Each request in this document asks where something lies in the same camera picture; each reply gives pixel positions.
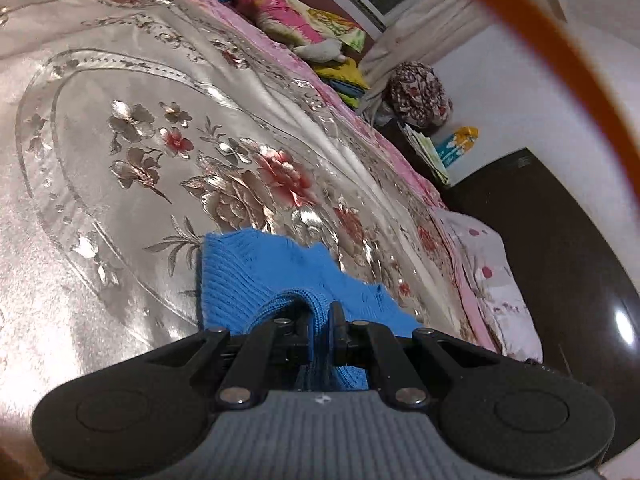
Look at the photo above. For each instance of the stack of papers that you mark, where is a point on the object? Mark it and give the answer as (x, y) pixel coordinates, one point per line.
(425, 152)

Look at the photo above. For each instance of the brown floral cloth bundle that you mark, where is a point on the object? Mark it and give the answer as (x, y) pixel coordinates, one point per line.
(417, 92)

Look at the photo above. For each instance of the yellow and green cloth stack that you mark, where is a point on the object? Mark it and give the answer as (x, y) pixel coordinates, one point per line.
(350, 80)

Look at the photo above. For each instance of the white cloth bundle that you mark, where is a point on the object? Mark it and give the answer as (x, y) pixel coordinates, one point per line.
(322, 51)

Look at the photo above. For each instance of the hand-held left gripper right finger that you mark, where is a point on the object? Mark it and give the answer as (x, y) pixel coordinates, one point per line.
(337, 332)

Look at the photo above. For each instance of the white pink-flowered pillow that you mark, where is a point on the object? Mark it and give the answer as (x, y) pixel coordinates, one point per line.
(490, 280)

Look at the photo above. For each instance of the beige curtain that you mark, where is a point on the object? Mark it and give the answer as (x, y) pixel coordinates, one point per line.
(430, 30)

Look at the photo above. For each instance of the blue striped knit sweater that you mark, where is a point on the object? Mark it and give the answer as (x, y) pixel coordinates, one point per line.
(250, 280)

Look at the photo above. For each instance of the silver floral bedspread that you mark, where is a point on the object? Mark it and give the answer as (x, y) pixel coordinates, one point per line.
(125, 210)

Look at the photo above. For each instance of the blue and yellow box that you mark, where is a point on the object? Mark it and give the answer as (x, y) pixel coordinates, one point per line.
(457, 145)

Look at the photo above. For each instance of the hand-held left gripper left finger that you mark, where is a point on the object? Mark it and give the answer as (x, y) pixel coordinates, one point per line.
(295, 340)

